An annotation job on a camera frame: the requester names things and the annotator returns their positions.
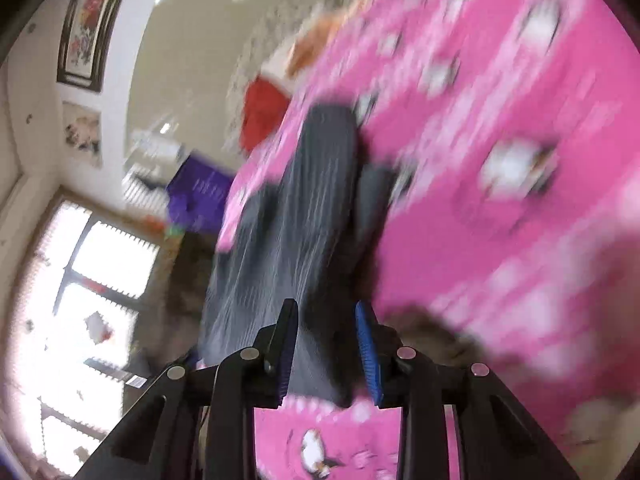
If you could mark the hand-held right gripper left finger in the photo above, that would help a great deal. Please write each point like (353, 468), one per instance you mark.
(287, 355)

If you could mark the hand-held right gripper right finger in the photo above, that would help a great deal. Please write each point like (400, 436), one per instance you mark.
(367, 350)

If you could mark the grey striped suit jacket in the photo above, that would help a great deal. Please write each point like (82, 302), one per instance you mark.
(300, 210)

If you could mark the purple tote bag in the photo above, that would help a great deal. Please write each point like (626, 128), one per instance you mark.
(200, 190)

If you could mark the bright window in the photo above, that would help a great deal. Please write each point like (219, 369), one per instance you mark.
(100, 270)

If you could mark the red pillow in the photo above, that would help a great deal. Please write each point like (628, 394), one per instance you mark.
(262, 110)

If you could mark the small ceiling light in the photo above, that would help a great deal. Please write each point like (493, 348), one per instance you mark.
(165, 127)

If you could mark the pink penguin print blanket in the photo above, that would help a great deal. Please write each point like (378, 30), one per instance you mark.
(500, 85)

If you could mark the peach fringed scarf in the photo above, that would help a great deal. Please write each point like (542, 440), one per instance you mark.
(315, 45)

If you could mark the dark framed flower painting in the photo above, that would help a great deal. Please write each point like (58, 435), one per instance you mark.
(90, 30)

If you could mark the small unframed wall picture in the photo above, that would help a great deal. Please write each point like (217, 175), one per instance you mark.
(82, 132)

